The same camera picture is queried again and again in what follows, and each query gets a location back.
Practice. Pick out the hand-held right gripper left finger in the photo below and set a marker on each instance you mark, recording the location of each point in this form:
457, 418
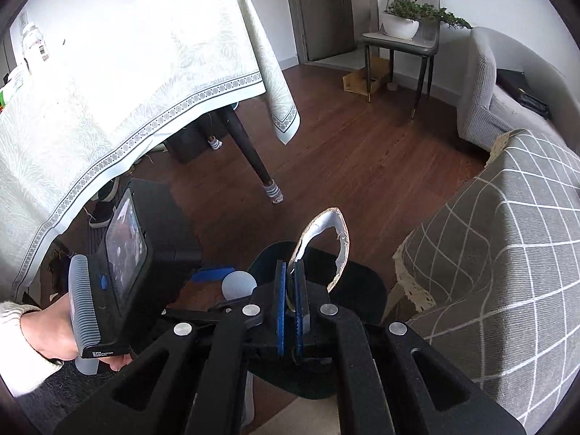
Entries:
281, 308

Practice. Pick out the white round ball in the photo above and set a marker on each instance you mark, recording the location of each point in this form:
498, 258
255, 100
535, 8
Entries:
238, 286

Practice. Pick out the white tape roll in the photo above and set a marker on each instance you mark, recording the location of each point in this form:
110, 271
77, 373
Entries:
319, 221

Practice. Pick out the dark bin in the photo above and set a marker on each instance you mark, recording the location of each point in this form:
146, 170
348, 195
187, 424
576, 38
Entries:
362, 290

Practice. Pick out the white bottle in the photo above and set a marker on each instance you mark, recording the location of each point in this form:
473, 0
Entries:
34, 47

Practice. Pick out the potted plant in white pot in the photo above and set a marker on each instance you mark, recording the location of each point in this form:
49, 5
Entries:
401, 29

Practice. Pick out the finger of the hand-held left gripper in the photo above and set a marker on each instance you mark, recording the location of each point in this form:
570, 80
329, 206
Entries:
208, 275
204, 313

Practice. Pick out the person's left hand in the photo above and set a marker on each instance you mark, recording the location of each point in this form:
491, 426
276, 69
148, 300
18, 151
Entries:
50, 326

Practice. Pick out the grey checked tablecloth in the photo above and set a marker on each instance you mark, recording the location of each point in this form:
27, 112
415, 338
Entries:
498, 258

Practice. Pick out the flat cardboard box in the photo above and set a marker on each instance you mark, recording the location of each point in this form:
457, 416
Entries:
358, 82

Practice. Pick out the table with white cloth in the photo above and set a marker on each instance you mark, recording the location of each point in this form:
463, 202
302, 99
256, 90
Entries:
136, 77

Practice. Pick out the grey armchair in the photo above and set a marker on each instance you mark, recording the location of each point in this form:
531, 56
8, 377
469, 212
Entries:
480, 77

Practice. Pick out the black shoe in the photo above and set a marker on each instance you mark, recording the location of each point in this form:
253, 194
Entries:
108, 189
102, 215

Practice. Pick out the dark table leg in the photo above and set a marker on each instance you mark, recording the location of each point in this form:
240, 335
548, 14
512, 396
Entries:
244, 145
214, 138

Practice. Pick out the dark box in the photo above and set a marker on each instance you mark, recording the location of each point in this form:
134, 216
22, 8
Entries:
185, 142

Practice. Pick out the grey chair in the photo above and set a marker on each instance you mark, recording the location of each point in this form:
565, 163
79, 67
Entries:
376, 41

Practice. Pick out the grey floor rug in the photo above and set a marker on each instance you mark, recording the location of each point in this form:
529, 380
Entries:
68, 378

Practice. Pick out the black bag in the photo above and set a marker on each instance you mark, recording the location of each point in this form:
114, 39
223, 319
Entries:
516, 88

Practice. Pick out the grey door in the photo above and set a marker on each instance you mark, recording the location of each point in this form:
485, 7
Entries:
326, 18

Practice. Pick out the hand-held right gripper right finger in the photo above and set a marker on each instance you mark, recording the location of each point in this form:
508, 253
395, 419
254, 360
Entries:
298, 312

